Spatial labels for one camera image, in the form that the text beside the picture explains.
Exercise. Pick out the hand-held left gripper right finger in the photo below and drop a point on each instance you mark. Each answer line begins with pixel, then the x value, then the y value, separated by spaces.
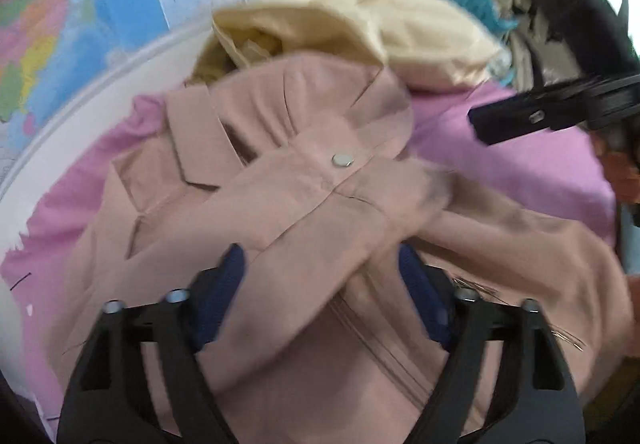
pixel 422 289

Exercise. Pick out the pink coat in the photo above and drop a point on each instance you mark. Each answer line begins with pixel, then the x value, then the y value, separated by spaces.
pixel 300 184

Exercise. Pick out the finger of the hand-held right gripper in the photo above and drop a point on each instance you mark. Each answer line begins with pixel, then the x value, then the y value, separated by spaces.
pixel 530 116

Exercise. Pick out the cream coat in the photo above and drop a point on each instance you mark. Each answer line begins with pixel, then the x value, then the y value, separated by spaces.
pixel 425 33

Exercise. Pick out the blue perforated plastic basket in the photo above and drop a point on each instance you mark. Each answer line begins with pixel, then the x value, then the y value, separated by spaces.
pixel 475 1

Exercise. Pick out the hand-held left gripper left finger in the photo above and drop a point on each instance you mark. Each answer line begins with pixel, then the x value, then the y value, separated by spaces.
pixel 225 284

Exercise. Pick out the pink daisy print bedsheet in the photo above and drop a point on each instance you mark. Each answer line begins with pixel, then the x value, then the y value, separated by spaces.
pixel 525 163

